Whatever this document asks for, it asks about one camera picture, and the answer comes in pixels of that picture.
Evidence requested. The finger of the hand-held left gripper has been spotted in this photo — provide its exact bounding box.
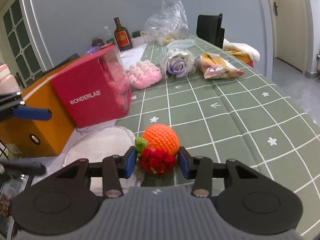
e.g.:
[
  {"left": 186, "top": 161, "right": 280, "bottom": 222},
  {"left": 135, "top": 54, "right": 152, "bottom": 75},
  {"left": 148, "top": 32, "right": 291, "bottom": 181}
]
[
  {"left": 0, "top": 159, "right": 47, "bottom": 179},
  {"left": 0, "top": 91, "right": 52, "bottom": 123}
]

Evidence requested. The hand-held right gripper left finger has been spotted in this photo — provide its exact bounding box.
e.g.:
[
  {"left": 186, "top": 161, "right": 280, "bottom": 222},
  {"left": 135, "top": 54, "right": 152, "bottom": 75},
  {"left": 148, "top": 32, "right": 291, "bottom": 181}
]
[{"left": 50, "top": 146, "right": 137, "bottom": 198}]

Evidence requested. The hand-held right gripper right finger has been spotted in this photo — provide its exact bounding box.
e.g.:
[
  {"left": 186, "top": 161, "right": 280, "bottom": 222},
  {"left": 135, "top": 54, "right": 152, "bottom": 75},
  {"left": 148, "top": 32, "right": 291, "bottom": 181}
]
[{"left": 177, "top": 147, "right": 265, "bottom": 198}]

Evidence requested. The crocheted orange and strawberry toy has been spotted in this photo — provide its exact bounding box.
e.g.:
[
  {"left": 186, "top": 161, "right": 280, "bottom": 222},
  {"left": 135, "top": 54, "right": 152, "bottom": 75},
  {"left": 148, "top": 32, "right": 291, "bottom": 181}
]
[{"left": 135, "top": 124, "right": 180, "bottom": 175}]

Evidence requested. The red box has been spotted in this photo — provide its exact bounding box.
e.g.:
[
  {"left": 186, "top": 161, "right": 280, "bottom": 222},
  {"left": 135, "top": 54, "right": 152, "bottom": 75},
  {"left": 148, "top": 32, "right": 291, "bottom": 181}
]
[{"left": 49, "top": 44, "right": 133, "bottom": 129}]

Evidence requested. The purple rose bouquet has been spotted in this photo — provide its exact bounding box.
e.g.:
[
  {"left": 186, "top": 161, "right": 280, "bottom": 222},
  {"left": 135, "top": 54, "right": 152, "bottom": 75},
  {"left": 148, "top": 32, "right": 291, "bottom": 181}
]
[{"left": 160, "top": 40, "right": 197, "bottom": 79}]

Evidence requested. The pink soft toy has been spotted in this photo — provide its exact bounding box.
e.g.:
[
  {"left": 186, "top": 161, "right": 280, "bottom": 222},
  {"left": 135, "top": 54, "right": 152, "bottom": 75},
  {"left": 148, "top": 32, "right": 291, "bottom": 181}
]
[{"left": 110, "top": 72, "right": 133, "bottom": 105}]

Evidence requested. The orange cardboard box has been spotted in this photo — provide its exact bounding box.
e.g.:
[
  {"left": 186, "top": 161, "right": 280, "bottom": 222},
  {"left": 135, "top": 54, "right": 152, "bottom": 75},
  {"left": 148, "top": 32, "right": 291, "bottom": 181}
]
[{"left": 0, "top": 60, "right": 84, "bottom": 158}]

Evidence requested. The pink water bottle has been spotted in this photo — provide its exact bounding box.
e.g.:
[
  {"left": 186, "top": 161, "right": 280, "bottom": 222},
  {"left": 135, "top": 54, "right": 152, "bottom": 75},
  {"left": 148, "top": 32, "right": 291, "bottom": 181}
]
[{"left": 0, "top": 64, "right": 22, "bottom": 95}]

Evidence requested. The green checked tablecloth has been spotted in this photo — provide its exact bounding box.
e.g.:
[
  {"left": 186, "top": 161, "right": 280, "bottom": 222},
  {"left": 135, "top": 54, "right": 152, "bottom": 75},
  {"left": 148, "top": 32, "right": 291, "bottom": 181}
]
[{"left": 115, "top": 34, "right": 320, "bottom": 235}]

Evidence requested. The glass-paned door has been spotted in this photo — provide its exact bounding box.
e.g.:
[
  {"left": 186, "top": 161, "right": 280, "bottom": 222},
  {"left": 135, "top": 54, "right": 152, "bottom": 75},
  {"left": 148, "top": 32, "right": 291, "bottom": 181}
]
[{"left": 0, "top": 0, "right": 54, "bottom": 90}]

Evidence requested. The pink crocheted piece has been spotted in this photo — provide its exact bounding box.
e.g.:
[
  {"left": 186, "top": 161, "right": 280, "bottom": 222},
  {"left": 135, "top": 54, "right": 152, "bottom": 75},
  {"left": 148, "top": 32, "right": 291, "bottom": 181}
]
[{"left": 125, "top": 60, "right": 163, "bottom": 90}]

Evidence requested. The small dark jar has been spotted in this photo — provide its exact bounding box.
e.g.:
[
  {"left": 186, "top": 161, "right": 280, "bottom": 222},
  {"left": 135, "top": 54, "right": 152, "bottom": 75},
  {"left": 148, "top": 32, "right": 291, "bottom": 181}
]
[{"left": 86, "top": 37, "right": 105, "bottom": 54}]

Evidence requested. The orange snack packet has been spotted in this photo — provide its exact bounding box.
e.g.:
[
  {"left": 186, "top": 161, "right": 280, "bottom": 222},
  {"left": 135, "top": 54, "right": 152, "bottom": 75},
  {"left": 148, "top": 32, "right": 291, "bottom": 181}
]
[{"left": 196, "top": 52, "right": 245, "bottom": 80}]

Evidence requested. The white printed table runner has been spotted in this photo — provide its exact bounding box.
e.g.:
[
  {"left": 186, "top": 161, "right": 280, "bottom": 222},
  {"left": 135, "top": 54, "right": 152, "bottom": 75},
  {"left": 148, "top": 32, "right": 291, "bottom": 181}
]
[{"left": 119, "top": 42, "right": 148, "bottom": 68}]

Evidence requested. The clear plastic bottle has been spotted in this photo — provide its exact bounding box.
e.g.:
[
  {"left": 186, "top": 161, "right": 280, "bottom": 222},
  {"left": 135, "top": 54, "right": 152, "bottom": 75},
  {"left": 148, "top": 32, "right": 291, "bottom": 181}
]
[{"left": 104, "top": 26, "right": 115, "bottom": 44}]

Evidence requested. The brown liquor bottle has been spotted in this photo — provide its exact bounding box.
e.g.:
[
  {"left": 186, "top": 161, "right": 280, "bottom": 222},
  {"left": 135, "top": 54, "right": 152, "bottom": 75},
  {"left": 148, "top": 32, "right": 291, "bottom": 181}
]
[{"left": 114, "top": 17, "right": 133, "bottom": 52}]

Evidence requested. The white flat box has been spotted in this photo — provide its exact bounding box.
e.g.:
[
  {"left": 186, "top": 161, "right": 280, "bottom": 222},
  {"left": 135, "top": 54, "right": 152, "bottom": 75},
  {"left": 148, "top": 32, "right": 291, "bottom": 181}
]
[{"left": 131, "top": 36, "right": 148, "bottom": 46}]

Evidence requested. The orange and red carton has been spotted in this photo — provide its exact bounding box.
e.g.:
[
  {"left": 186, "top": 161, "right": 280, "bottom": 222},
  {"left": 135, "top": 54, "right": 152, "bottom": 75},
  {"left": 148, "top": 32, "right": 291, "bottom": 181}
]
[{"left": 225, "top": 49, "right": 254, "bottom": 68}]

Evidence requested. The cream blanket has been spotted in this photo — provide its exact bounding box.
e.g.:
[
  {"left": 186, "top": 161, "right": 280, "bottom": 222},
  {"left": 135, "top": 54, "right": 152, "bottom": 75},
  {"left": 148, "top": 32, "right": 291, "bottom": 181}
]
[{"left": 222, "top": 39, "right": 260, "bottom": 62}]

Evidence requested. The black chair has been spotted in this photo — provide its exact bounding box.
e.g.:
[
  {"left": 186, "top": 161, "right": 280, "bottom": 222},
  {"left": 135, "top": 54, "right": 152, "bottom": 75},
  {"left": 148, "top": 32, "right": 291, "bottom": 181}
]
[{"left": 196, "top": 13, "right": 225, "bottom": 49}]

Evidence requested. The clear plastic bag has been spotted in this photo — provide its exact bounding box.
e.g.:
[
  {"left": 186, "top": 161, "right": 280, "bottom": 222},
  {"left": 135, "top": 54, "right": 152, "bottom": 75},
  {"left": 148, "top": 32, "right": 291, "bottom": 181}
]
[{"left": 144, "top": 0, "right": 188, "bottom": 45}]

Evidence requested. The beige door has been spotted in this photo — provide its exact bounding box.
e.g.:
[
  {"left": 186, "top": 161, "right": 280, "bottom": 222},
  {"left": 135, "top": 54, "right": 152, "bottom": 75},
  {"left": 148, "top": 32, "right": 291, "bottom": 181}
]
[{"left": 265, "top": 0, "right": 315, "bottom": 75}]

